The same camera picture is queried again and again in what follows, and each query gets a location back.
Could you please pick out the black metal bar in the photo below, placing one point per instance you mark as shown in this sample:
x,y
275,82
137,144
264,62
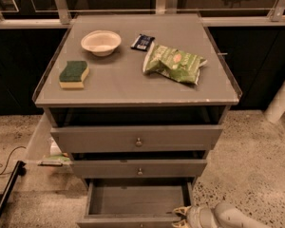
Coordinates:
x,y
19,170

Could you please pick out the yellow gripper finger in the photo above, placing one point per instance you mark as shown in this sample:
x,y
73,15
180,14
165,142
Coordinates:
x,y
184,210
181,224

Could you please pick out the metal window railing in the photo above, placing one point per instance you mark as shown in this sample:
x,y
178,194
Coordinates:
x,y
53,14

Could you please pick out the grey middle drawer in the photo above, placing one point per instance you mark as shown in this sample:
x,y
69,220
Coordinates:
x,y
138,168

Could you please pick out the white paper bowl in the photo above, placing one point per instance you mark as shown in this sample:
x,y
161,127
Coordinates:
x,y
101,42

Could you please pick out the dark blue snack packet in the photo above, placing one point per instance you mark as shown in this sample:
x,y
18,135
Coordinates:
x,y
143,42

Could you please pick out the green chip bag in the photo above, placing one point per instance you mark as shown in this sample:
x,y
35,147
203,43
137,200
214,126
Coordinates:
x,y
172,63

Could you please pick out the white post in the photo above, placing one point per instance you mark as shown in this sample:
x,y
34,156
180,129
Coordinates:
x,y
276,108

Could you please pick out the grey drawer cabinet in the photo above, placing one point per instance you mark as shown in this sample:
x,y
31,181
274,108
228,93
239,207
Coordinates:
x,y
117,93

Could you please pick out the green yellow sponge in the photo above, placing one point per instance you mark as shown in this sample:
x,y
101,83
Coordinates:
x,y
74,75

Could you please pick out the grey top drawer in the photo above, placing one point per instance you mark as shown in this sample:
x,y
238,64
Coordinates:
x,y
88,139

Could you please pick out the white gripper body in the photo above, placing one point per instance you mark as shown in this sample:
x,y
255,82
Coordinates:
x,y
198,217

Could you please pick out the grey drawer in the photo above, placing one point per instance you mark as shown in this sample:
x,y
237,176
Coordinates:
x,y
135,203
138,168
88,139

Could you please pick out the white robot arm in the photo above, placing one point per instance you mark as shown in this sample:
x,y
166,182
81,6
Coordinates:
x,y
224,215

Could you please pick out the grey bottom drawer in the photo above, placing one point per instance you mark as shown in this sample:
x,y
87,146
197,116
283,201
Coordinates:
x,y
135,203

